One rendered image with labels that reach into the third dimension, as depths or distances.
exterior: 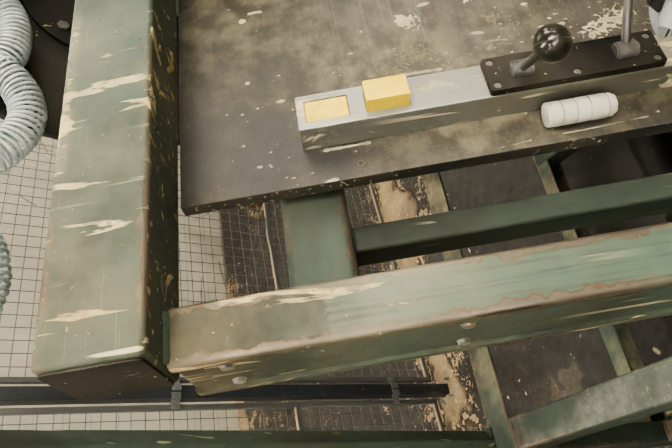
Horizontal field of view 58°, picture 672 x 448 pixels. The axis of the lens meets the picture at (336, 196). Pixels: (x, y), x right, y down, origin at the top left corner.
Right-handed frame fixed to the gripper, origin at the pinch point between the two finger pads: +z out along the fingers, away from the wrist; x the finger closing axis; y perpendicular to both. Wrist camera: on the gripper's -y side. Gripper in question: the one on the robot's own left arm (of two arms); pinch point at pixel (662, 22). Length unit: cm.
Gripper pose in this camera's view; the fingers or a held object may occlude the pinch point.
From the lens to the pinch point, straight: 71.5
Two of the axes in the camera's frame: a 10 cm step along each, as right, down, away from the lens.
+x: 8.8, -4.5, 1.7
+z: 1.0, 5.1, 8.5
